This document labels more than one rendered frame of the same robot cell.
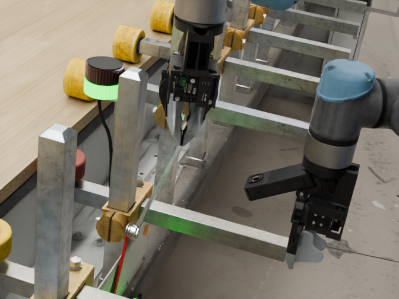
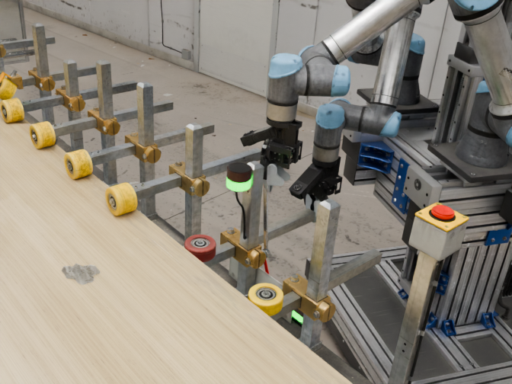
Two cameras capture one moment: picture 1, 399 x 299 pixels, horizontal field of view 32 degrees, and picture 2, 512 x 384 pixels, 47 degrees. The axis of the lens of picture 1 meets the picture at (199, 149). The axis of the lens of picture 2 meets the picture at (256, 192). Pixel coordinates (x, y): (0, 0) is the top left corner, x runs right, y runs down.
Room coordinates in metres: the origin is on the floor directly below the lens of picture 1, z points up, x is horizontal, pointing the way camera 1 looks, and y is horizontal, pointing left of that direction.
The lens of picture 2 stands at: (0.24, 1.18, 1.76)
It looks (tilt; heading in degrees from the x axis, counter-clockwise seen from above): 29 degrees down; 304
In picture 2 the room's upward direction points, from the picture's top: 4 degrees clockwise
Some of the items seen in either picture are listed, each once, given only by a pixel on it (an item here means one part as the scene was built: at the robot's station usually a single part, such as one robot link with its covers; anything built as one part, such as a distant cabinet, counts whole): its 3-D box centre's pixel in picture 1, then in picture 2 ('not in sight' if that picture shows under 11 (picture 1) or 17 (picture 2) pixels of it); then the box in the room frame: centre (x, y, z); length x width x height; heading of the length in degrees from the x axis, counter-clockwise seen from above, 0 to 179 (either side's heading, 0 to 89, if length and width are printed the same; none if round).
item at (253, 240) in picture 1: (163, 216); (256, 238); (1.01, 0.04, 0.84); 0.43 x 0.03 x 0.04; 77
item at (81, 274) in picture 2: not in sight; (81, 269); (1.18, 0.50, 0.91); 0.09 x 0.07 x 0.02; 12
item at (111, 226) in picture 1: (123, 209); (241, 248); (1.00, 0.11, 0.85); 0.14 x 0.06 x 0.05; 167
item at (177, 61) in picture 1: (194, 60); (281, 140); (0.96, 0.03, 1.15); 0.09 x 0.08 x 0.12; 7
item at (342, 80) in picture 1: (343, 101); (329, 125); (0.95, -0.20, 1.13); 0.09 x 0.08 x 0.11; 107
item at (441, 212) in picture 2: not in sight; (442, 213); (0.48, 0.23, 1.22); 0.04 x 0.04 x 0.02
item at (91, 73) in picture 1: (104, 70); (239, 172); (0.99, 0.16, 1.10); 0.06 x 0.06 x 0.02
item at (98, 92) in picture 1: (103, 85); (238, 181); (0.99, 0.16, 1.08); 0.06 x 0.06 x 0.02
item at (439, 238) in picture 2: not in sight; (437, 232); (0.48, 0.23, 1.18); 0.07 x 0.07 x 0.08; 77
